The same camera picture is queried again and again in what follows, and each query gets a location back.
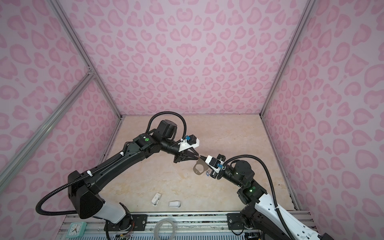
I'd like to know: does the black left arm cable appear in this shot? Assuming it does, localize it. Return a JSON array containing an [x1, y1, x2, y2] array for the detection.
[[35, 111, 188, 217]]

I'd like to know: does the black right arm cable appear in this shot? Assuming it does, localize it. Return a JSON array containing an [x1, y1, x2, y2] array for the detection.
[[223, 154, 298, 240]]

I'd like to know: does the white clip device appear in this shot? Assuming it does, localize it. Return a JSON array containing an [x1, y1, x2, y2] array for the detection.
[[151, 193, 162, 206]]

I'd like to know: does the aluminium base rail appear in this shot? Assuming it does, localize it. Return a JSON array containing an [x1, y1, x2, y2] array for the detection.
[[55, 212, 270, 240]]

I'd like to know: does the white rounded plastic piece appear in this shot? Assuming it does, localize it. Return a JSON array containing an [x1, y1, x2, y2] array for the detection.
[[169, 201, 181, 208]]

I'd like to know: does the small mint green clock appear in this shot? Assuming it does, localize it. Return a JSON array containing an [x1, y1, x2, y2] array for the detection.
[[66, 222, 87, 239]]

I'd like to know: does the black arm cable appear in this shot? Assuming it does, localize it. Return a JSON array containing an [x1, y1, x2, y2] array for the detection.
[[35, 111, 188, 217], [223, 154, 298, 240]]

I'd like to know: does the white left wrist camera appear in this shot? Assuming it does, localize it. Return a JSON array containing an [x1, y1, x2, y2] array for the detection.
[[179, 135, 200, 152]]

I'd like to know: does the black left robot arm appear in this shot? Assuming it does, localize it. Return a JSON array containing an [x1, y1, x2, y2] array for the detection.
[[68, 120, 200, 230]]

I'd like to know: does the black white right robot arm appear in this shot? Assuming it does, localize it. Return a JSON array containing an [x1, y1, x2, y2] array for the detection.
[[201, 155, 332, 240]]

